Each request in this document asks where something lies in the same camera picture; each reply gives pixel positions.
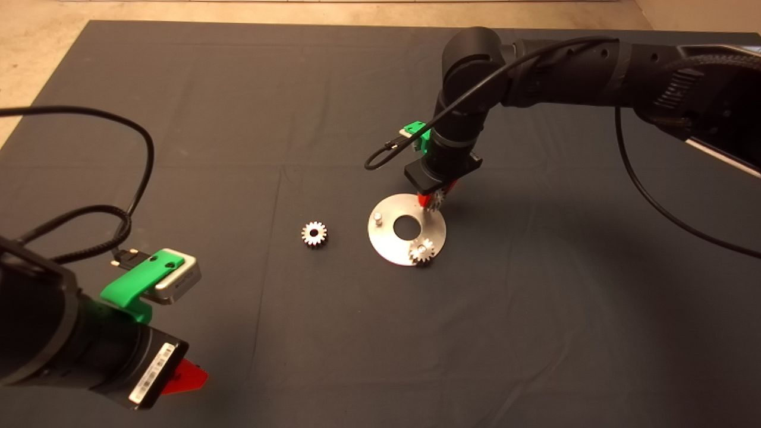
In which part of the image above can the dark grey table cloth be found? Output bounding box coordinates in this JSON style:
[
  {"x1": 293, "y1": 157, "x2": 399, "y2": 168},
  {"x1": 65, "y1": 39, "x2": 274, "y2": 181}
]
[{"x1": 0, "y1": 20, "x2": 761, "y2": 428}]

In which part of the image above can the thin black camera cable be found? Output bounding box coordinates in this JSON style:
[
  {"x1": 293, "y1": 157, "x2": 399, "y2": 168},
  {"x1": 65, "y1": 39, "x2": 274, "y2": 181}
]
[
  {"x1": 0, "y1": 106, "x2": 155, "y2": 269},
  {"x1": 364, "y1": 36, "x2": 761, "y2": 260}
]

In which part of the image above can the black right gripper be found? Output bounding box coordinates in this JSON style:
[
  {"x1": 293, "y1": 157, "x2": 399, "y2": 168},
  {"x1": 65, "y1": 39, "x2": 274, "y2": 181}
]
[{"x1": 404, "y1": 143, "x2": 482, "y2": 210}]

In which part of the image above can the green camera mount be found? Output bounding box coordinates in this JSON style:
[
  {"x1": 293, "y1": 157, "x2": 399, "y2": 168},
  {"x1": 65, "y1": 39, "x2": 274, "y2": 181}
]
[
  {"x1": 100, "y1": 250, "x2": 185, "y2": 325},
  {"x1": 403, "y1": 121, "x2": 432, "y2": 149}
]

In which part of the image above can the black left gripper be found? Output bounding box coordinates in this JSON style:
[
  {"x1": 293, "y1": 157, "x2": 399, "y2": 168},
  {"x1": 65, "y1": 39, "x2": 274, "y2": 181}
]
[{"x1": 104, "y1": 304, "x2": 210, "y2": 410}]

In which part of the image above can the round metal carrier plate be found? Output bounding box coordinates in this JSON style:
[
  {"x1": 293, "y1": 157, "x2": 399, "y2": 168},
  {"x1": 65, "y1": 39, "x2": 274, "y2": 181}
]
[{"x1": 368, "y1": 193, "x2": 447, "y2": 267}]

